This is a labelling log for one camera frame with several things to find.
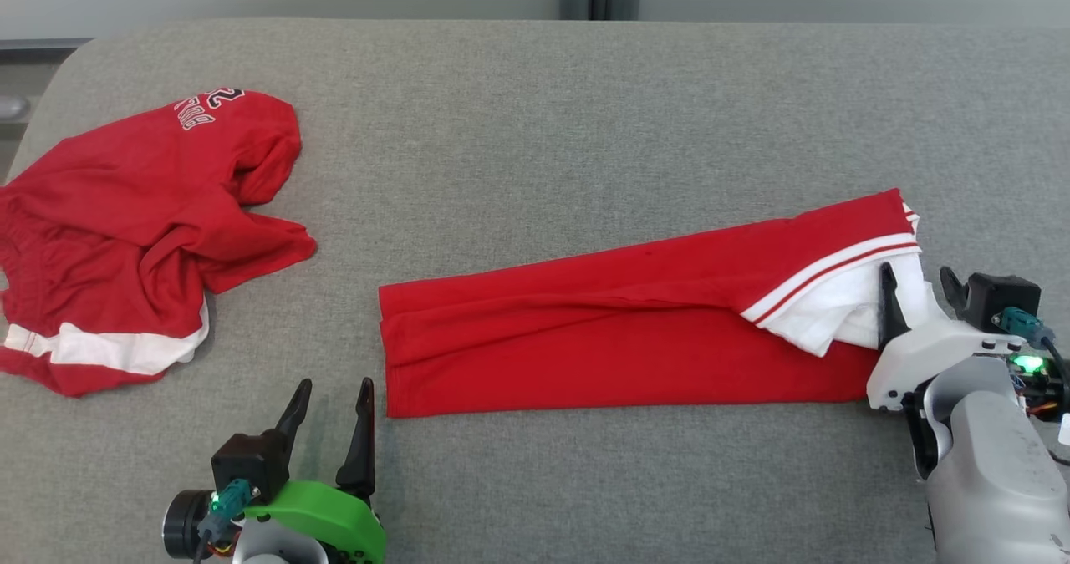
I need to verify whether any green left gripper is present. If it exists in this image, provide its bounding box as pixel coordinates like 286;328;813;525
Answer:
242;378;387;564

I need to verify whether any red T-shirt with white sleeves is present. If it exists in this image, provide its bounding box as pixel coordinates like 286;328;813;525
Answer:
378;188;950;419

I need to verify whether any red shirt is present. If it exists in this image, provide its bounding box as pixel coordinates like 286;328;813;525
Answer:
0;88;318;398

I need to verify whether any grey fabric sofa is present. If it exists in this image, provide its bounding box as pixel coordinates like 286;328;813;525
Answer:
0;17;1070;564

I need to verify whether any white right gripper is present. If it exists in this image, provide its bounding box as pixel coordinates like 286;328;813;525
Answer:
867;262;1025;412

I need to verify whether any black cable with teal plug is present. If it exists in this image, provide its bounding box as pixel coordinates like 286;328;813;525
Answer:
993;307;1070;406
194;479;253;564

